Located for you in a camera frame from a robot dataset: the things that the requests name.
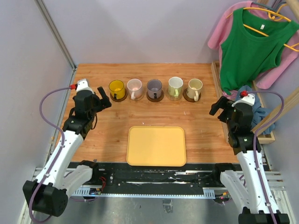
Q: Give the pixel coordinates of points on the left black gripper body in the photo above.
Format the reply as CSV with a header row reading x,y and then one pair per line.
x,y
97,105

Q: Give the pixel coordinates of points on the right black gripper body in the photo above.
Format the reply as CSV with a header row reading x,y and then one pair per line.
x,y
230,125

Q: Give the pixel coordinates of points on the purple plastic cup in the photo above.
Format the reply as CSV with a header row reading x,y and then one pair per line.
x,y
154,88

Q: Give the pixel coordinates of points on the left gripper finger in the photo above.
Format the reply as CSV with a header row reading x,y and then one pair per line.
x,y
105,103
102,93

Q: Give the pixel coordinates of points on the aluminium corner post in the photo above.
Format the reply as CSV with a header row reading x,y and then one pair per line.
x,y
48,19

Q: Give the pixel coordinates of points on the woven rattan coaster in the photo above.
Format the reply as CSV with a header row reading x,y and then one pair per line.
x,y
135,98
170,97

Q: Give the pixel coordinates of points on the pink plastic cup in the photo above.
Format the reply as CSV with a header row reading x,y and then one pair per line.
x,y
135,89

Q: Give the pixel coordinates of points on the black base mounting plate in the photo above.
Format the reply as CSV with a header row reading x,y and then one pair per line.
x,y
123,179

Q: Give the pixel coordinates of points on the dark wooden coaster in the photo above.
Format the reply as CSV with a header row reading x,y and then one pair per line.
x,y
119,100
186,97
155,99

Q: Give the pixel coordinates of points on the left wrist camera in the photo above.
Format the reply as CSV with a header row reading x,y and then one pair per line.
x,y
81,85

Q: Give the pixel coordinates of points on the white cup green handle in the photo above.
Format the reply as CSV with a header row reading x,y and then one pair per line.
x,y
175,85

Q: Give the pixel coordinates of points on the aluminium rail frame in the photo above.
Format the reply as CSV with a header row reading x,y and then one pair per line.
x,y
51,189

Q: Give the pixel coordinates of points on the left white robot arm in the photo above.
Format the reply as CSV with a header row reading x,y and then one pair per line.
x,y
60,158

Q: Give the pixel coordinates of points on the pink t-shirt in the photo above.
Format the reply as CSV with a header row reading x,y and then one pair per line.
x,y
265,79

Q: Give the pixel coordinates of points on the yellow transparent cup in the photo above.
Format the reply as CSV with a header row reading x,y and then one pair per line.
x,y
117,89

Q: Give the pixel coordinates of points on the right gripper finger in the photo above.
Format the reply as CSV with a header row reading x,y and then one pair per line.
x,y
224,116
220,104

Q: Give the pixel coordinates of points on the yellow plastic tray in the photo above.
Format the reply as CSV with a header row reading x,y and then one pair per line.
x,y
156,146

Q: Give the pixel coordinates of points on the yellow clothes hanger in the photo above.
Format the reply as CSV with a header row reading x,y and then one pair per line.
x,y
273,18

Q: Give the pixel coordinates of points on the cream plastic cup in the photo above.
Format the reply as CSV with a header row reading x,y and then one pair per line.
x,y
194,89

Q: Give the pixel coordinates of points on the green tank top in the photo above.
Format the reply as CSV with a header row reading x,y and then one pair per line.
x,y
239,69

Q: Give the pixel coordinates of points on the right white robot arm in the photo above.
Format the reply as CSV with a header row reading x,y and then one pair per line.
x,y
253,198

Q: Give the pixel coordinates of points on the wooden clothes rack frame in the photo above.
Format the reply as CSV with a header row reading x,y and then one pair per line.
x,y
215,67

